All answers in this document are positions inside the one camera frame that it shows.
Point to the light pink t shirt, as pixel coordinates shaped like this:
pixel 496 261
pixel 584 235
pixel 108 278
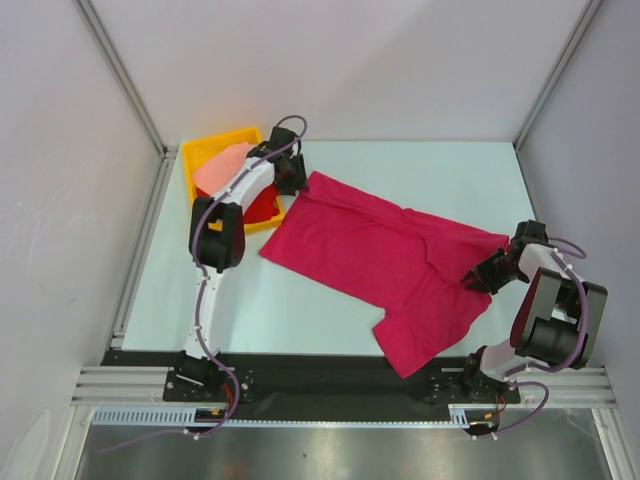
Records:
pixel 222 167

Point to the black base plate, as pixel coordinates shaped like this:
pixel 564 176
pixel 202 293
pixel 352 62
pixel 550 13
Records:
pixel 309 382

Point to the white slotted cable duct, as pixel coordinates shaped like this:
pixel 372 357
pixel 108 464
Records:
pixel 206 417

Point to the left aluminium frame post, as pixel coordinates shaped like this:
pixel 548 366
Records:
pixel 114 62

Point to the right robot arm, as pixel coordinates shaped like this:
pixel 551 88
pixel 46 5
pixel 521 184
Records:
pixel 557 323

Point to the aluminium frame post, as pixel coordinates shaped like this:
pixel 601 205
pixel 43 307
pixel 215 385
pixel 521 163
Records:
pixel 114 62
pixel 571 46

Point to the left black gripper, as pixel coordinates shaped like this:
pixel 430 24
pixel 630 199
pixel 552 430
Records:
pixel 299 182

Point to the yellow plastic bin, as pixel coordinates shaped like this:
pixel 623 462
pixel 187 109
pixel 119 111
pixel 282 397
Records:
pixel 196 153

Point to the magenta t shirt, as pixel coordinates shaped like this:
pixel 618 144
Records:
pixel 408 263

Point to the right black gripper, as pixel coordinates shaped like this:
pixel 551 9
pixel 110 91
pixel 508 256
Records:
pixel 485 282

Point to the red t shirt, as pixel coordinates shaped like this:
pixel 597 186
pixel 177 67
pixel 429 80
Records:
pixel 264 212

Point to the right aluminium frame post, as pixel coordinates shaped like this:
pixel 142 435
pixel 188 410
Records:
pixel 571 46

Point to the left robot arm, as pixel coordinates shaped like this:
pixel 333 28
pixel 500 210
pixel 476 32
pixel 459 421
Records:
pixel 217 238

